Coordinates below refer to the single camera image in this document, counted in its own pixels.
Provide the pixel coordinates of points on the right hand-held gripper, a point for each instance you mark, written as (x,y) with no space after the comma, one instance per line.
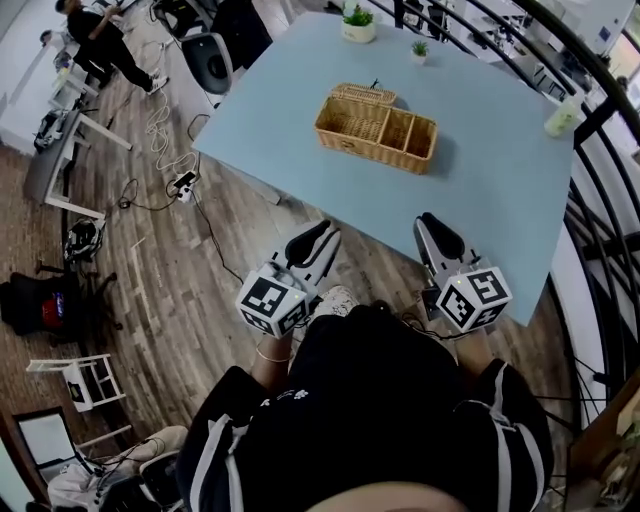
(472,300)

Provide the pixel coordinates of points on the white step stool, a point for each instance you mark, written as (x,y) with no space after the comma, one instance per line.
(80,387)

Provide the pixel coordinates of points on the white power strip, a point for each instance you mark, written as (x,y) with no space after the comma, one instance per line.
(184,189)

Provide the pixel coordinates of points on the large potted plant white pot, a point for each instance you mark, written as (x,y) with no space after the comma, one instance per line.
(359,30)

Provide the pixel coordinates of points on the person's left forearm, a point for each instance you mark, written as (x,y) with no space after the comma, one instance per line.
(272,372)

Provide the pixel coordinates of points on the small potted plant white pot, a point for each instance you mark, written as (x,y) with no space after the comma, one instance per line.
(419,57)

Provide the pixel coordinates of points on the white board with black frame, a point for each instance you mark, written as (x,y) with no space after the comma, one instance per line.
(47,440)

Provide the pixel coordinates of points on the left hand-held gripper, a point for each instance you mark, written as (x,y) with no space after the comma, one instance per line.
(270,300)

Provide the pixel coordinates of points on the grey desk with white legs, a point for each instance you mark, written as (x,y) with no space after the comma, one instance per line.
(47,170)

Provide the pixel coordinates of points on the black tripod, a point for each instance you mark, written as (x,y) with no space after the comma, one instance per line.
(102,310)

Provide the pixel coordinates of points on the pale green bottle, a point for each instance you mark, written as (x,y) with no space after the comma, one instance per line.
(562,120)

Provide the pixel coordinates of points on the black office chair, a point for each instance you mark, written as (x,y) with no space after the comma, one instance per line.
(242,30)

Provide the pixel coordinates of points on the person's right forearm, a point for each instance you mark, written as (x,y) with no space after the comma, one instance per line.
(472,355)

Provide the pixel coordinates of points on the black metal railing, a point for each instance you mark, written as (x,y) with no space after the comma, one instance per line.
(597,67)

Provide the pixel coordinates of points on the person's torso in black top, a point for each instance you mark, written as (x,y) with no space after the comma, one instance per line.
(370,410)

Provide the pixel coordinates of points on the brown wooden cabinet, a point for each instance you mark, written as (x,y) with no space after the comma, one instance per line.
(607,450)

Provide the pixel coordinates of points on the black backpack with red patch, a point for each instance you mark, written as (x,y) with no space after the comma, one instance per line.
(35,307)

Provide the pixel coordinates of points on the black and white helmet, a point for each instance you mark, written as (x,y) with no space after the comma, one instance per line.
(84,240)

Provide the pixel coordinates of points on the woven wicker basket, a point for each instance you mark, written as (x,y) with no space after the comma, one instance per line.
(360,140)

